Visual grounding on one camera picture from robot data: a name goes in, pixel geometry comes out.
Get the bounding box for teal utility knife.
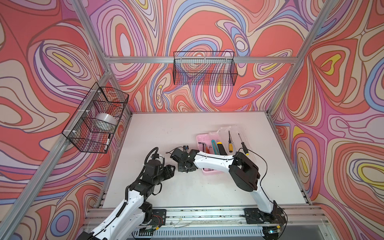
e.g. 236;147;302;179
211;140;220;155

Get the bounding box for black yellow utility knife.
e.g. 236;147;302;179
217;142;227;156

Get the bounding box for pink translucent plastic tool box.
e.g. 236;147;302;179
189;126;260;179

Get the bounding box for orange handled screwdriver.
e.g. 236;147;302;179
228;131;234;153

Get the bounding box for black yellow small screwdriver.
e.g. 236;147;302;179
238;133;249;156

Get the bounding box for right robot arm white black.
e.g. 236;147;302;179
171;148;288;225

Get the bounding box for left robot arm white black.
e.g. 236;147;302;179
77;159;176;240

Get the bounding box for marker pen in basket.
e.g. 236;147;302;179
104;134;111;153

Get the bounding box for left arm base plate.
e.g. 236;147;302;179
131;209;167;228

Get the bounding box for grey duct tape roll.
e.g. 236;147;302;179
96;113;117;125

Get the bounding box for black wire basket left wall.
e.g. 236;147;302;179
62;83;129;154

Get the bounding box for black wire basket wall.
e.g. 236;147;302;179
62;83;129;154
173;50;238;86

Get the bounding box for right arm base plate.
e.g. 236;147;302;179
242;208;287;225

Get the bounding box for black wire basket back wall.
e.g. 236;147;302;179
173;50;238;86

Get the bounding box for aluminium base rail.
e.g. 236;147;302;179
78;205;337;240

